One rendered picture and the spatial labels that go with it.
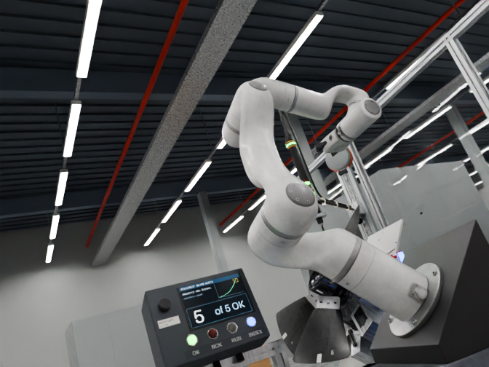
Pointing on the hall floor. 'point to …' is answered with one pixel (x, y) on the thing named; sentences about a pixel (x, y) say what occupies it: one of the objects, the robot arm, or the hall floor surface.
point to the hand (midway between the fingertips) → (324, 153)
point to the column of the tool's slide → (358, 201)
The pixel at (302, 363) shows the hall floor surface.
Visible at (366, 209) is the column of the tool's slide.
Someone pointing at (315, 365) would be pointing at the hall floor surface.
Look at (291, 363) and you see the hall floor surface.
